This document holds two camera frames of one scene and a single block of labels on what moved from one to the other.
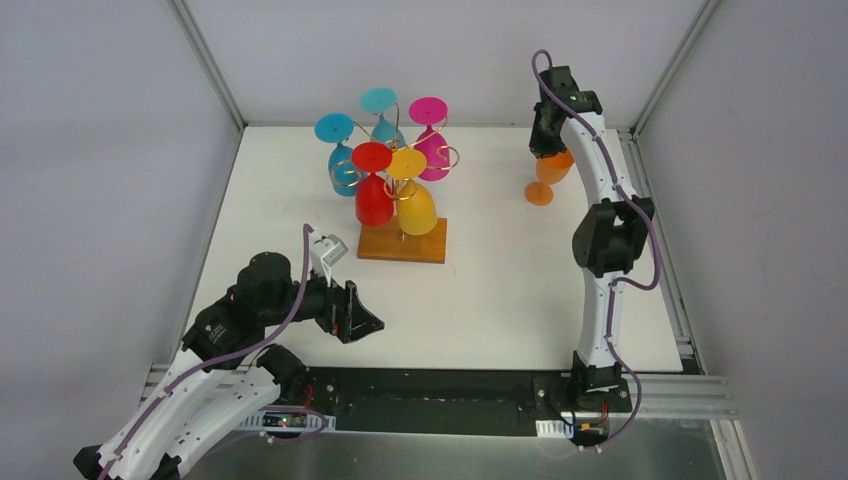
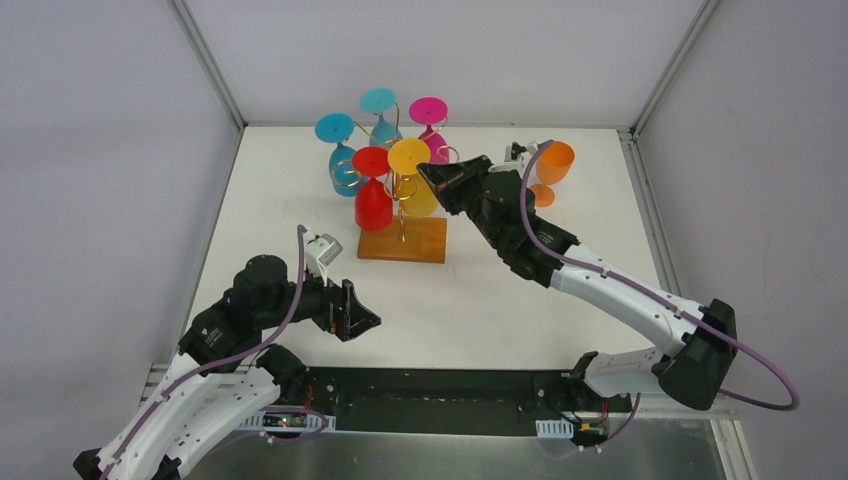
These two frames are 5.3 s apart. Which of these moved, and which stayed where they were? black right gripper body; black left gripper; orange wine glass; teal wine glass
Moved: black right gripper body
Stayed: black left gripper; orange wine glass; teal wine glass
